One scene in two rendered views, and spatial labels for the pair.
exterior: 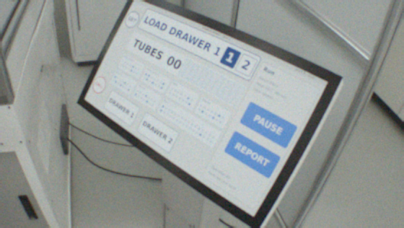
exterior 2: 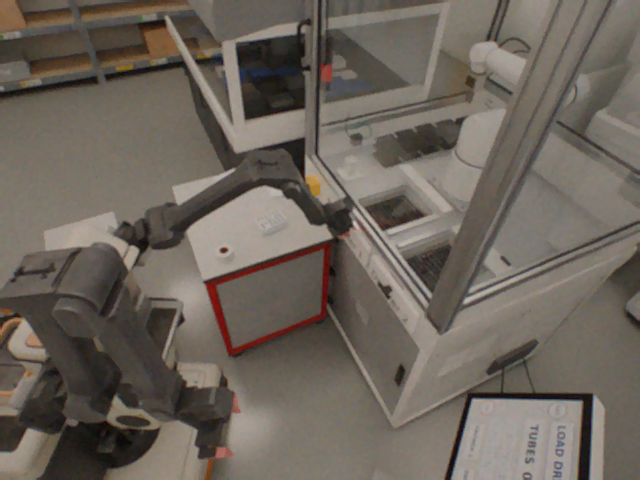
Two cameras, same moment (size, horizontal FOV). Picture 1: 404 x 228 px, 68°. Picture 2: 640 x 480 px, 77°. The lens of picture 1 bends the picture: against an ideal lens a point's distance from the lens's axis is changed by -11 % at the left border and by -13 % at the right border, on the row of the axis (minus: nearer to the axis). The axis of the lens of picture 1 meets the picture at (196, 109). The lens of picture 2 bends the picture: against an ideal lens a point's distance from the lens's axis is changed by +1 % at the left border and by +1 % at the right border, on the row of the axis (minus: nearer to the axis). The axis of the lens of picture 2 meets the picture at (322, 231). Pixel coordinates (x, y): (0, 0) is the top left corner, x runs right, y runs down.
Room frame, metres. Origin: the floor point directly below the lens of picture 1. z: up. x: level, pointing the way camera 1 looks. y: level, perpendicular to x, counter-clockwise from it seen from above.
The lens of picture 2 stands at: (0.13, -0.09, 2.04)
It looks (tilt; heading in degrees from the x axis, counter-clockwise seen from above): 46 degrees down; 81
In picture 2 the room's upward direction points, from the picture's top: 2 degrees clockwise
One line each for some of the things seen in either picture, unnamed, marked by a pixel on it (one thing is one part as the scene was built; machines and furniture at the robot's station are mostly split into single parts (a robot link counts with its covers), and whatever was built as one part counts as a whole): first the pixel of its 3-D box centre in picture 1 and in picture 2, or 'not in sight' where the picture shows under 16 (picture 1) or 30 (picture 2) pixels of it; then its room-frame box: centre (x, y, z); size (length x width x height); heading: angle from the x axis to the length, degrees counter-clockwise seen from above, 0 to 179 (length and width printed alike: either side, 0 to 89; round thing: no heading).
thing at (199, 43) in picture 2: not in sight; (275, 14); (0.19, 2.73, 1.13); 1.78 x 1.14 x 0.45; 108
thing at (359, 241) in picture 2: not in sight; (349, 233); (0.40, 0.99, 0.87); 0.29 x 0.02 x 0.11; 108
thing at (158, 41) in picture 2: not in sight; (163, 37); (-1.02, 4.70, 0.28); 0.41 x 0.32 x 0.28; 22
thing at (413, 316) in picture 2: not in sight; (391, 292); (0.50, 0.70, 0.87); 0.29 x 0.02 x 0.11; 108
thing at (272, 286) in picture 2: not in sight; (256, 262); (-0.01, 1.29, 0.38); 0.62 x 0.58 x 0.76; 108
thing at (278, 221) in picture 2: not in sight; (270, 222); (0.09, 1.18, 0.78); 0.12 x 0.08 x 0.04; 27
